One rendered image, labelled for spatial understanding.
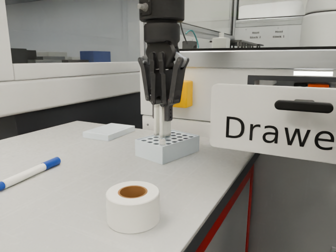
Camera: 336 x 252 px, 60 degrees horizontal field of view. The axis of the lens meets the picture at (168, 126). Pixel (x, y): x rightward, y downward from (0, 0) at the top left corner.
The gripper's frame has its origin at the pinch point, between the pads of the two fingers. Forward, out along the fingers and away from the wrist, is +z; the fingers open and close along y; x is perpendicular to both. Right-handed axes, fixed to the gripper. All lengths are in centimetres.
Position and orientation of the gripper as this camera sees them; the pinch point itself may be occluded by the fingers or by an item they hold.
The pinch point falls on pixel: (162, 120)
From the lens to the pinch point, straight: 64.4
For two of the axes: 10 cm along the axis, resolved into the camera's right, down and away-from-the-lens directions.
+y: 7.3, 1.5, -6.6
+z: 0.0, 9.7, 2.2
